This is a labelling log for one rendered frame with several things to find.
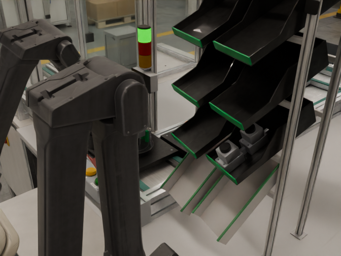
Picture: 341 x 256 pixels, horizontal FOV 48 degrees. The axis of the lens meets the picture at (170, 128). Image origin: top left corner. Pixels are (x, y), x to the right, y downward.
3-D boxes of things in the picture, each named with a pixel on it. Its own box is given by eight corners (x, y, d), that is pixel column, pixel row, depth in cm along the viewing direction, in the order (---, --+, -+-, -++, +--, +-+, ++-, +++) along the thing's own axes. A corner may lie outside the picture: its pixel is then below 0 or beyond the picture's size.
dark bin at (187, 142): (196, 159, 108) (188, 142, 103) (173, 138, 117) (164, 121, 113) (270, 102, 113) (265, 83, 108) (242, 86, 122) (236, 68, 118)
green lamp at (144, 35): (143, 43, 142) (142, 30, 139) (135, 40, 145) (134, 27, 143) (154, 41, 145) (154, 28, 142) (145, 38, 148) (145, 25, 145)
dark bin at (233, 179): (237, 186, 98) (229, 167, 93) (207, 160, 107) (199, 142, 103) (316, 121, 103) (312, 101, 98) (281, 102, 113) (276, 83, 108)
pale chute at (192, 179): (189, 216, 116) (180, 212, 113) (168, 191, 126) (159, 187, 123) (247, 144, 115) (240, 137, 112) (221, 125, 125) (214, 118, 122)
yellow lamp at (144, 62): (143, 69, 147) (143, 57, 144) (136, 65, 150) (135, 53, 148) (154, 66, 150) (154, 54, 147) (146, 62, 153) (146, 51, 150)
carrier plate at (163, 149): (128, 178, 138) (128, 173, 137) (94, 150, 154) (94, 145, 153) (178, 154, 152) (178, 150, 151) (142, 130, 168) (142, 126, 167)
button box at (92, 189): (98, 204, 133) (97, 190, 130) (70, 176, 147) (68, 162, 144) (115, 196, 137) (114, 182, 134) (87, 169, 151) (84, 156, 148)
